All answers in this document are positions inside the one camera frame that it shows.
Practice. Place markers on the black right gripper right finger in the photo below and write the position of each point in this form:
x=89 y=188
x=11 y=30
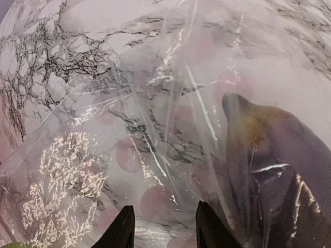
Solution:
x=210 y=231

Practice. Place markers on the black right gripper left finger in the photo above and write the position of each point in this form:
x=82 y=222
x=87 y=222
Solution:
x=120 y=233

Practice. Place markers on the light green fake pear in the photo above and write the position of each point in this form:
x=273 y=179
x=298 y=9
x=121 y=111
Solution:
x=15 y=245

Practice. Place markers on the clear zip top bag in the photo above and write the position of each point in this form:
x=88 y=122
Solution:
x=112 y=103

